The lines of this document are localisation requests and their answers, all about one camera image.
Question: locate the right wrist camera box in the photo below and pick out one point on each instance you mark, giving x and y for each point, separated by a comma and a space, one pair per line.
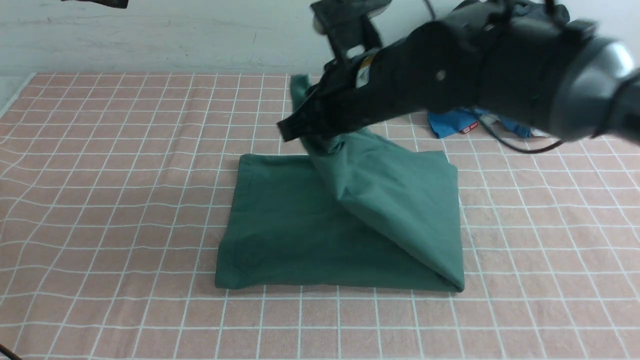
347, 25

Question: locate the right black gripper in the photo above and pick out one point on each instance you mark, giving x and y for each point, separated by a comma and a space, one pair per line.
348, 99

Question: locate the blue garment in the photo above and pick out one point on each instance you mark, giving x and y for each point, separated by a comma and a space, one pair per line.
464, 120

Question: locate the pink grid tablecloth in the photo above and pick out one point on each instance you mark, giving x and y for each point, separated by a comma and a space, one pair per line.
115, 192

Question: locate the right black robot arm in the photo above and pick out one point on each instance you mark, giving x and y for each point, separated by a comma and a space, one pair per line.
555, 76

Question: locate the green long-sleeve top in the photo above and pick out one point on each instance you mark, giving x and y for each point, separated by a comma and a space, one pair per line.
357, 210

